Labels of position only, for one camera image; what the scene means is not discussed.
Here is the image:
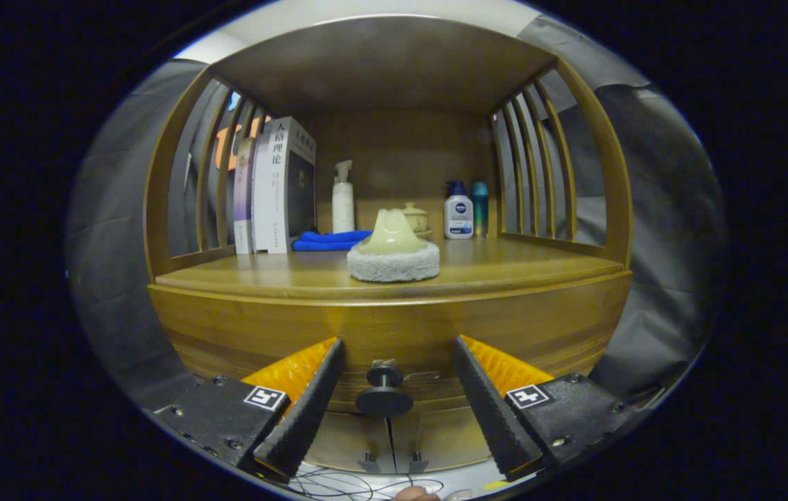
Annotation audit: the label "thin white purple book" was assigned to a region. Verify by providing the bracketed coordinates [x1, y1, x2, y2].
[234, 137, 259, 255]

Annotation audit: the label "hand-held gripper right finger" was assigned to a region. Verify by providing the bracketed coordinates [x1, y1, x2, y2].
[453, 335, 638, 482]

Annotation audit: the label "blue folded cloth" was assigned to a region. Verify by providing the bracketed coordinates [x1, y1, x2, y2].
[292, 230, 373, 252]

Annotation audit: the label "wooden cabinet door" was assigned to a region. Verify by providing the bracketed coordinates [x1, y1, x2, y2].
[388, 411, 495, 474]
[307, 411, 394, 475]

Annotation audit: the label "white lotion bottle blue cap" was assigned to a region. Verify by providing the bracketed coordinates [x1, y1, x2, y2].
[444, 182, 474, 240]

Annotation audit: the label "wooden countertop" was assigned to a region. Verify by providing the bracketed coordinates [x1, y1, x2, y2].
[154, 237, 627, 301]

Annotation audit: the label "beige scrubber with white pad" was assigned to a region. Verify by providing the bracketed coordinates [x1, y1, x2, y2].
[346, 208, 441, 283]

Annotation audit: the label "beige lidded teacup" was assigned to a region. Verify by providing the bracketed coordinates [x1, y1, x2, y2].
[401, 202, 431, 239]

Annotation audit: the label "wooden drawer with black knob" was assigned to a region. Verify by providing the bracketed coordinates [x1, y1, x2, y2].
[147, 270, 634, 418]

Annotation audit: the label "black floor cables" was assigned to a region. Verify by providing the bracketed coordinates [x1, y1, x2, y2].
[282, 465, 447, 500]

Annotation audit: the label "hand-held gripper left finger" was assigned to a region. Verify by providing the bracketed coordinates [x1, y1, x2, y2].
[156, 337, 346, 483]

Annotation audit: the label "black backdrop cloth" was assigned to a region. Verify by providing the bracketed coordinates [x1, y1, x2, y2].
[67, 14, 728, 411]

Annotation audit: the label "thick white book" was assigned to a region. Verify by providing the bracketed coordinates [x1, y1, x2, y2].
[252, 116, 317, 255]

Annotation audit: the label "slim teal bottle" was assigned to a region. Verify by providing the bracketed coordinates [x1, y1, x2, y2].
[472, 182, 490, 239]

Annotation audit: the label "white pump bottle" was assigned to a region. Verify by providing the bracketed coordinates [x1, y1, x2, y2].
[332, 160, 356, 234]

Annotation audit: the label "wooden cabinet with slatted sides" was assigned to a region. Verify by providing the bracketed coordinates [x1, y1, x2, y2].
[142, 15, 634, 475]

